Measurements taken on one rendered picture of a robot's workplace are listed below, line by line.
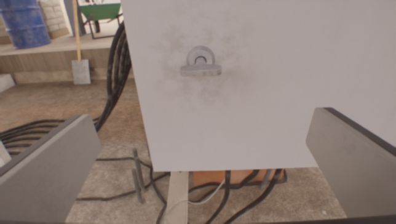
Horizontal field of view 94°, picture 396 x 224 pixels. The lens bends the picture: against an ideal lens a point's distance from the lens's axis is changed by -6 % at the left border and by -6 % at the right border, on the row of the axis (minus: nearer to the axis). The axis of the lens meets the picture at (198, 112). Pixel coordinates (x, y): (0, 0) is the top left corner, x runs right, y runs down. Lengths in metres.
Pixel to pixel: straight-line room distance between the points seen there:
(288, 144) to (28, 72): 3.39
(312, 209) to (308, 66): 0.95
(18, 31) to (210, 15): 4.18
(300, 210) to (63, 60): 2.96
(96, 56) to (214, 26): 2.70
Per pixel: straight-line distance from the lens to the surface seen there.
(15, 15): 4.29
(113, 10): 4.20
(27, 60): 3.41
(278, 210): 1.07
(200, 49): 0.19
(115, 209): 1.12
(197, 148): 0.25
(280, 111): 0.24
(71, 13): 4.99
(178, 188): 0.80
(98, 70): 2.92
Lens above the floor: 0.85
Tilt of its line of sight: 29 degrees down
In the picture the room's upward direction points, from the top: 3 degrees counter-clockwise
